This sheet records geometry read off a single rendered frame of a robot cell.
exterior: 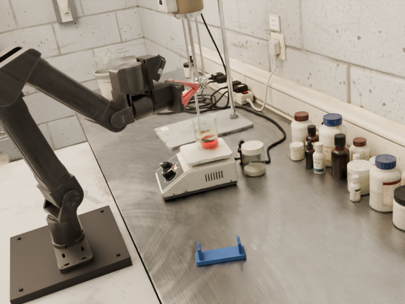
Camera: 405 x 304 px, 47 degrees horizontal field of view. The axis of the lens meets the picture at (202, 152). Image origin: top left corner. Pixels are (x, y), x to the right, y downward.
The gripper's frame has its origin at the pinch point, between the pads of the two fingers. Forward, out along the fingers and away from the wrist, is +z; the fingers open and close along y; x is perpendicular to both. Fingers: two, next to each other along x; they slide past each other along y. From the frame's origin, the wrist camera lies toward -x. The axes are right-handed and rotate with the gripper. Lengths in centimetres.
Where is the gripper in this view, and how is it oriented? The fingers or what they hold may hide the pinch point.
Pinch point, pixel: (194, 87)
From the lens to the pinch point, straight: 116.7
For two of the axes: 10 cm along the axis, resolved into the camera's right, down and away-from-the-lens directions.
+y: -6.4, -2.3, 7.3
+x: 1.2, 9.1, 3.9
